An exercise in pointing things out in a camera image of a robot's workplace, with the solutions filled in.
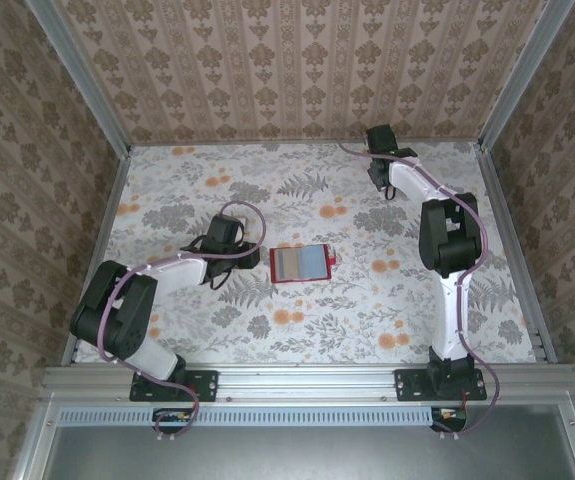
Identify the grey striped card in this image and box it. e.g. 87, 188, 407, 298
273, 247, 296, 282

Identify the red card holder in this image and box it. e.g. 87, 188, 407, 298
268, 243, 341, 286

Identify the pale blue card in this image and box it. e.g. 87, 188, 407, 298
300, 244, 330, 279

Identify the floral patterned table cover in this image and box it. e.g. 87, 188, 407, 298
74, 141, 538, 366

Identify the aluminium front beam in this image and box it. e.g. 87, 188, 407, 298
41, 364, 575, 402

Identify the grey metal panel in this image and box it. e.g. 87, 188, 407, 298
11, 399, 575, 480

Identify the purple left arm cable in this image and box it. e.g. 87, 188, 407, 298
95, 200, 268, 444

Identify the aluminium side rail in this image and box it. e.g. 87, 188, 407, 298
60, 147, 133, 369
476, 143, 559, 369

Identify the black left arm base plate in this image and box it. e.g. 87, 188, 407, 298
128, 368, 220, 403

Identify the aluminium frame post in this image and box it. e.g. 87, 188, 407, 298
25, 0, 133, 156
476, 0, 575, 151

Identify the slotted pale blue cable tray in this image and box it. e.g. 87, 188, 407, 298
59, 407, 441, 427

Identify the black cable outlet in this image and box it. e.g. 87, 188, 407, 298
429, 407, 468, 432
151, 407, 193, 427

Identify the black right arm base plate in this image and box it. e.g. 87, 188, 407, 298
394, 368, 486, 403

